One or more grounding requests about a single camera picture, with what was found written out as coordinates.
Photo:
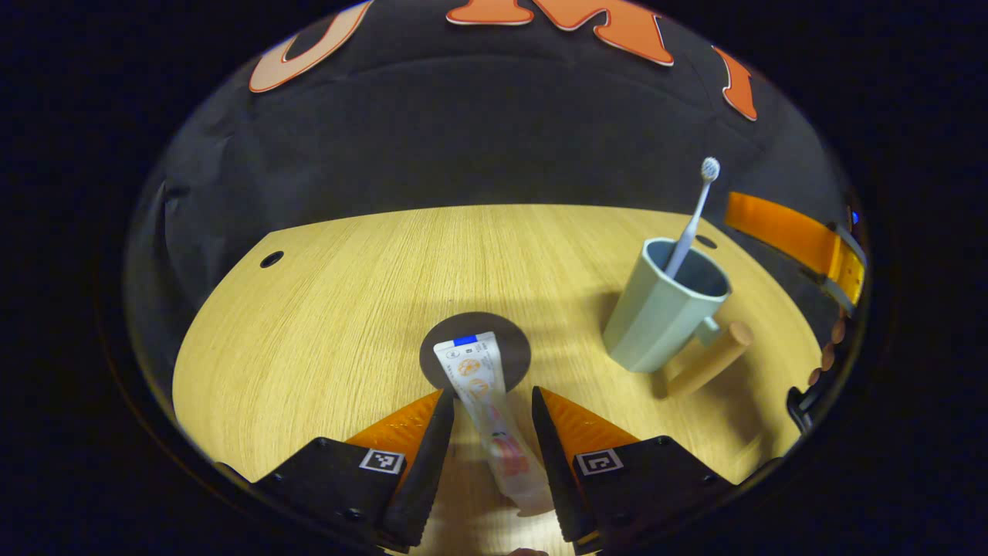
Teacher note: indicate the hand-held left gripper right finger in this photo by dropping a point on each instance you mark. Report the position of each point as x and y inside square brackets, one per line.
[552, 471]

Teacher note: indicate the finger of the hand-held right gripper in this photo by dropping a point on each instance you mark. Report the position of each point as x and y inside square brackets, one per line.
[779, 232]

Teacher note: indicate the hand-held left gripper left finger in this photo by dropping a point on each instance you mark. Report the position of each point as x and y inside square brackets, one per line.
[428, 471]

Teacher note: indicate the white toothbrush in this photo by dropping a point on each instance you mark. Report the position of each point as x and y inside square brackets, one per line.
[709, 168]

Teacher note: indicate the white toothpaste tube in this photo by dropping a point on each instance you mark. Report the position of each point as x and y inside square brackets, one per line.
[478, 378]

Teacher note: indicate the round dark brown coaster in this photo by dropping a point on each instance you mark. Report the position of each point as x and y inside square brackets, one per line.
[511, 340]

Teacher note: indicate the wooden desktop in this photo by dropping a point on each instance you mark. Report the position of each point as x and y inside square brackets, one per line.
[324, 324]

